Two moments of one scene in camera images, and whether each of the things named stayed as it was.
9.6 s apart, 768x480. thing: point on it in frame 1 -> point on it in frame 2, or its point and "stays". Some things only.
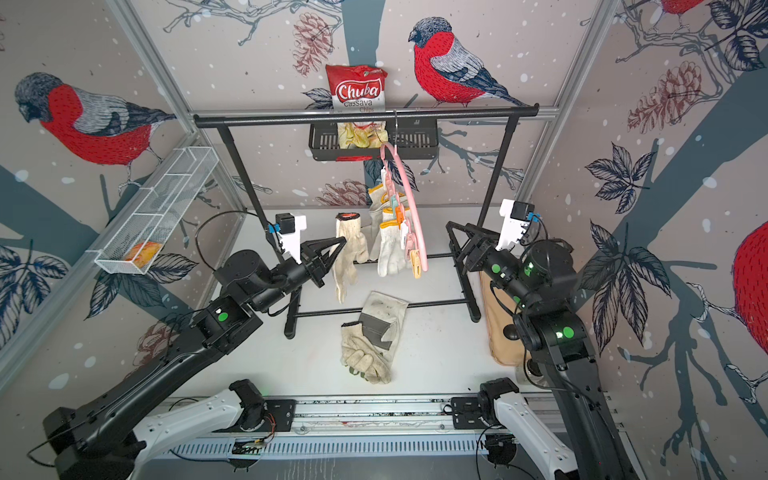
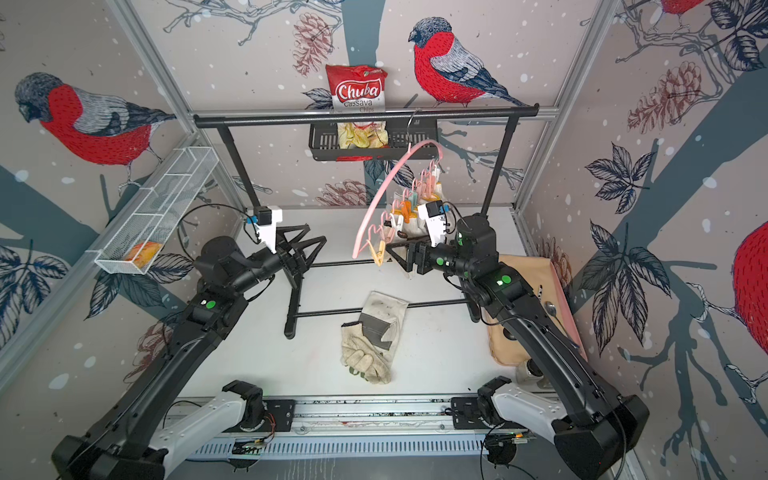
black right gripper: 479,244 -> 424,249
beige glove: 367,345 stays
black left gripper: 315,263 -> 296,262
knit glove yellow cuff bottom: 391,257 -> 416,227
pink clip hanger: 406,203 -> 419,169
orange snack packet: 143,254 stays
